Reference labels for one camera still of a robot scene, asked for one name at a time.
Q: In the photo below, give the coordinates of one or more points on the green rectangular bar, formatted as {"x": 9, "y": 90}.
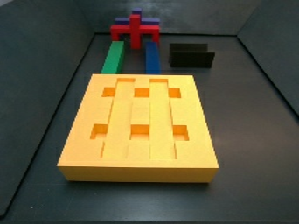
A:
{"x": 114, "y": 59}

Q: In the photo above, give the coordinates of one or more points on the yellow slotted board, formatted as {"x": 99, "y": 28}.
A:
{"x": 140, "y": 132}

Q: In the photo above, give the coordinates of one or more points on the black front block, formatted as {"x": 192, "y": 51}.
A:
{"x": 192, "y": 59}

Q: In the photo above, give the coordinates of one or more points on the blue rectangular bar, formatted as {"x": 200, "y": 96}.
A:
{"x": 153, "y": 60}

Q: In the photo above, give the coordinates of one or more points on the red cross-shaped block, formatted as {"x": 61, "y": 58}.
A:
{"x": 136, "y": 30}

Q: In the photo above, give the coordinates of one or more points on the purple cross-shaped block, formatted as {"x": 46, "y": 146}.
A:
{"x": 146, "y": 20}

